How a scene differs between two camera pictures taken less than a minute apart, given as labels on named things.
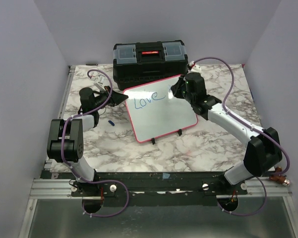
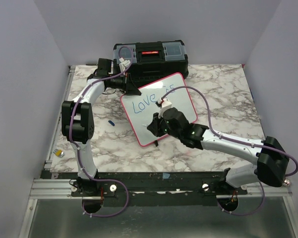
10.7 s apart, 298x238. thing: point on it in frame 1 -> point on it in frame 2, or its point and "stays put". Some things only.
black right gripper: (176, 88) -> (154, 126)
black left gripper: (116, 98) -> (127, 87)
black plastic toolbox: (136, 63) stays put
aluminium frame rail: (70, 73) stays put
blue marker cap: (111, 123) stays put
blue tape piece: (165, 175) stays put
